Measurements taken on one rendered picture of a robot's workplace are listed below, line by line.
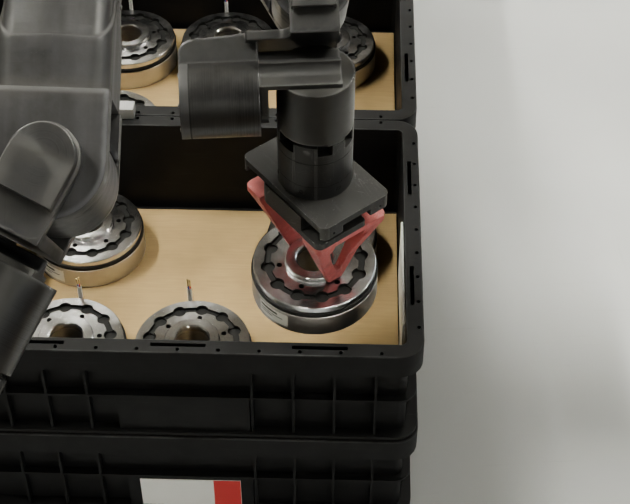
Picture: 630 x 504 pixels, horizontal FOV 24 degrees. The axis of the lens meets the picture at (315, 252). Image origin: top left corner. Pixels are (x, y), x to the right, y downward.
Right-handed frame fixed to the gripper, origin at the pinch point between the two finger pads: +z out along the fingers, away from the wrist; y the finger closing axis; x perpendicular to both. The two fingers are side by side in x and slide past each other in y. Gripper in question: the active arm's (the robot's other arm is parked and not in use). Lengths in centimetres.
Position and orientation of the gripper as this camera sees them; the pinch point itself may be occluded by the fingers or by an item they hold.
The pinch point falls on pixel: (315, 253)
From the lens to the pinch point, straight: 118.2
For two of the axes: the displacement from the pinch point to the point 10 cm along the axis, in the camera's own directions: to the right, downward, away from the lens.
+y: 6.2, 5.9, -5.2
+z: 0.0, 6.7, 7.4
